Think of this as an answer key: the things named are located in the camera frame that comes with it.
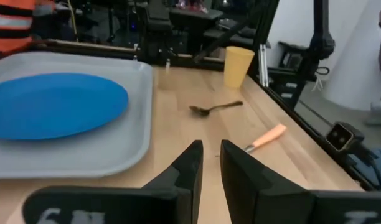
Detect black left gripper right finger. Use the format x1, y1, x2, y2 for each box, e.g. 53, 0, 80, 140
219, 139, 381, 224

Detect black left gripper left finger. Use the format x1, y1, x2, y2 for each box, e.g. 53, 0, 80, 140
22, 139, 204, 224

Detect yellow plastic cup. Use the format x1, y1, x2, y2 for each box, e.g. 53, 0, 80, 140
223, 45, 256, 89

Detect grey plastic tray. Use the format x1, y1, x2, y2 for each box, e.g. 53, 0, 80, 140
0, 51, 154, 180

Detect dark metal spoon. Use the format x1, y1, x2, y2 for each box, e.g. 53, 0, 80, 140
189, 100, 244, 118

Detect blue plastic plate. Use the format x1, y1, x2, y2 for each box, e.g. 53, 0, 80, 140
0, 72, 129, 141

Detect black stand with joint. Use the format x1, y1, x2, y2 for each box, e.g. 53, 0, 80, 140
288, 0, 336, 110

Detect fork with peach handle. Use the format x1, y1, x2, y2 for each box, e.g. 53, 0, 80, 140
242, 123, 288, 154

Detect black table-level camera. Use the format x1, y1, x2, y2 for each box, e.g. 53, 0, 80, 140
325, 121, 365, 153

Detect silver aluminium rail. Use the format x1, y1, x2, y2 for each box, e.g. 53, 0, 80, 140
258, 43, 270, 88

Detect black diagonal frame brace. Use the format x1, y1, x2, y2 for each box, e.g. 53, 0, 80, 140
192, 6, 266, 63

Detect black frame post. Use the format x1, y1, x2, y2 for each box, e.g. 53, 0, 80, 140
252, 0, 280, 88

